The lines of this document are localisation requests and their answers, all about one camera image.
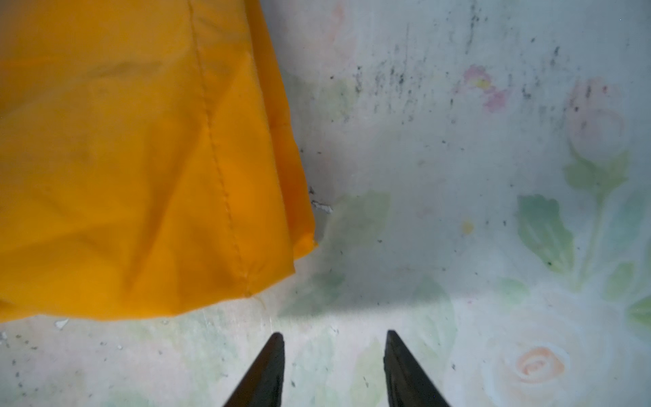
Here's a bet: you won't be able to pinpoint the orange shorts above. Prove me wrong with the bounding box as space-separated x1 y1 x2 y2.
1 1 316 322

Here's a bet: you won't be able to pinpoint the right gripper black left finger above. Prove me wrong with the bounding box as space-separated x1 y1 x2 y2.
224 332 285 407

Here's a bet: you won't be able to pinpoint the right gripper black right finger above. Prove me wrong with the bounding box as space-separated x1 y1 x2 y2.
383 330 450 407

